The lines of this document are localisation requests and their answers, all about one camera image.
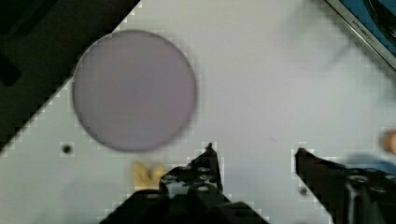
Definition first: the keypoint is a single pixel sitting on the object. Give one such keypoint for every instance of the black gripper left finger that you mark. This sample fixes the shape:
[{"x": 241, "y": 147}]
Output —
[{"x": 190, "y": 194}]

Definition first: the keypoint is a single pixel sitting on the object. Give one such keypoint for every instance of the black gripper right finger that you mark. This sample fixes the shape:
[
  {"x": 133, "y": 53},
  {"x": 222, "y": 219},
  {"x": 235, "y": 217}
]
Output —
[{"x": 350, "y": 195}]

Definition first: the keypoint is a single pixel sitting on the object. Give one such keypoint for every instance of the silver black toaster oven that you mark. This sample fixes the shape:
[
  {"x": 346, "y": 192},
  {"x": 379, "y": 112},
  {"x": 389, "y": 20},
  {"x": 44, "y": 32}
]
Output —
[{"x": 373, "y": 22}]

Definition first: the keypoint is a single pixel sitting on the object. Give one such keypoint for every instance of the blue cup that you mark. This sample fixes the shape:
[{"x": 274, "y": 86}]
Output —
[{"x": 371, "y": 162}]

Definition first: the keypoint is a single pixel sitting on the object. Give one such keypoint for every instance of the toy orange half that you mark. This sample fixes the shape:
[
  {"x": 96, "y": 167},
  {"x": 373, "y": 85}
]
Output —
[{"x": 388, "y": 141}]

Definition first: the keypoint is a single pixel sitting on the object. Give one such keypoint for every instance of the round lilac plate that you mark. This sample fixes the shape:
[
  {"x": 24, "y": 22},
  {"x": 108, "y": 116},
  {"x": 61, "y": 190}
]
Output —
[{"x": 134, "y": 90}]

